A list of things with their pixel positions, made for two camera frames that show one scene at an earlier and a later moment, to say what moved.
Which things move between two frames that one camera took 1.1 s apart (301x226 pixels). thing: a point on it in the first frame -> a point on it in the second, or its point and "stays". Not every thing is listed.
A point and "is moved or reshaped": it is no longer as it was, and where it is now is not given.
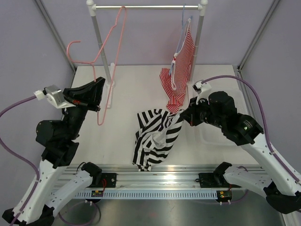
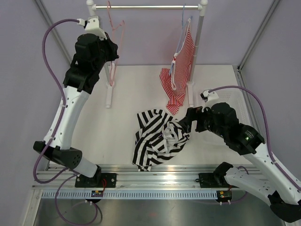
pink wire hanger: (92, 64) -> (122, 23)
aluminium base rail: (187, 181) stays
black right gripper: (190, 114) -> (194, 114)
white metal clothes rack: (92, 8) stays
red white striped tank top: (176, 83) stays
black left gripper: (91, 92) -> (113, 47)
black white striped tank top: (158, 131) is moved or reshaped
